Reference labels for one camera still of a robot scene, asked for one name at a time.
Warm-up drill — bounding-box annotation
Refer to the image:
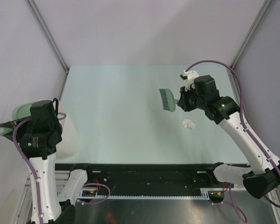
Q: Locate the crumpled white paper scrap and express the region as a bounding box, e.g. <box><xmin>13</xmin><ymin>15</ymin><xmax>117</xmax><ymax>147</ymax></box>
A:
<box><xmin>182</xmin><ymin>118</ymin><xmax>196</xmax><ymax>130</ymax></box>

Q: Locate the green plastic dustpan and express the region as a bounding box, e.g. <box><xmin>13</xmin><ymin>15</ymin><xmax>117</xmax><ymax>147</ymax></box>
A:
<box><xmin>0</xmin><ymin>102</ymin><xmax>38</xmax><ymax>137</ymax></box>

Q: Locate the green hand brush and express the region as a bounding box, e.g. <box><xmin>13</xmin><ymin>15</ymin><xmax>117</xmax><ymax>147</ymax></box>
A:
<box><xmin>159</xmin><ymin>88</ymin><xmax>179</xmax><ymax>112</ymax></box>

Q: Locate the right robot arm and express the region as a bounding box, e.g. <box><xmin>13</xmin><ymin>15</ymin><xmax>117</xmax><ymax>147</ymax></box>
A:
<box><xmin>177</xmin><ymin>71</ymin><xmax>280</xmax><ymax>199</ymax></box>

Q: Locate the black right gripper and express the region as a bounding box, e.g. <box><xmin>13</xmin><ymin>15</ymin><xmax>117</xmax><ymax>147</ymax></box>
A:
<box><xmin>178</xmin><ymin>84</ymin><xmax>206</xmax><ymax>112</ymax></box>

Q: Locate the white plastic bin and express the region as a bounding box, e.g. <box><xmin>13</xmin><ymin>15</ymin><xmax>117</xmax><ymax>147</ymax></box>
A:
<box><xmin>56</xmin><ymin>101</ymin><xmax>81</xmax><ymax>160</ymax></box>

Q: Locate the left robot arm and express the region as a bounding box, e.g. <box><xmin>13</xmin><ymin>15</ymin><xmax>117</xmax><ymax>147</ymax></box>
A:
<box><xmin>0</xmin><ymin>98</ymin><xmax>94</xmax><ymax>224</ymax></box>

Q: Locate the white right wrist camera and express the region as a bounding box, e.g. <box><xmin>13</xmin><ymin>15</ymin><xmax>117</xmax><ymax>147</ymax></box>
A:
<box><xmin>180</xmin><ymin>70</ymin><xmax>199</xmax><ymax>91</ymax></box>

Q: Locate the grey slotted cable duct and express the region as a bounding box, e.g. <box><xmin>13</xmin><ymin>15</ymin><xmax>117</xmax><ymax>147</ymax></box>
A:
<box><xmin>57</xmin><ymin>188</ymin><xmax>212</xmax><ymax>200</ymax></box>

